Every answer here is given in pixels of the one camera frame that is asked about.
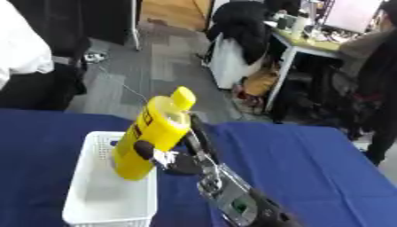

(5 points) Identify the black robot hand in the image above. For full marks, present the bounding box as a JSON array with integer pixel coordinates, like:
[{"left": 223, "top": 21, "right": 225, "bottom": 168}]
[{"left": 131, "top": 111, "right": 222, "bottom": 176}]

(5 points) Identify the yellow plastic bottle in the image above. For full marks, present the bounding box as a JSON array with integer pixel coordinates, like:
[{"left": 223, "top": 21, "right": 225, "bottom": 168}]
[{"left": 110, "top": 85, "right": 199, "bottom": 182}]

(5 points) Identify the white plastic basket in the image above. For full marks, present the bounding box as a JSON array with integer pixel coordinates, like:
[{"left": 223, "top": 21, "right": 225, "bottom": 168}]
[{"left": 60, "top": 130, "right": 160, "bottom": 227}]

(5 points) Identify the white power strip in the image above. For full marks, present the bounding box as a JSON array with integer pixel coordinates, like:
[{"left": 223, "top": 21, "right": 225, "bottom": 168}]
[{"left": 82, "top": 50, "right": 111, "bottom": 64}]

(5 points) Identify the white pole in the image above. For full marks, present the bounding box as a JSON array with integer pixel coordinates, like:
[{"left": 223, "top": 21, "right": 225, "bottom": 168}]
[{"left": 128, "top": 0, "right": 143, "bottom": 51}]

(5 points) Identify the white desk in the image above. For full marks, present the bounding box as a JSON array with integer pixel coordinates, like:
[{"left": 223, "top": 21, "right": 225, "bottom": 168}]
[{"left": 261, "top": 20, "right": 346, "bottom": 114}]

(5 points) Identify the person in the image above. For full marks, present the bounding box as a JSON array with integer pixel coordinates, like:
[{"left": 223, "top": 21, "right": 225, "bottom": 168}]
[
  {"left": 0, "top": 0, "right": 93, "bottom": 112},
  {"left": 338, "top": 0, "right": 397, "bottom": 167}
]

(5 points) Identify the white monitor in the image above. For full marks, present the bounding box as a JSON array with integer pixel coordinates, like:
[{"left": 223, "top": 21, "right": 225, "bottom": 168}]
[{"left": 323, "top": 0, "right": 385, "bottom": 35}]

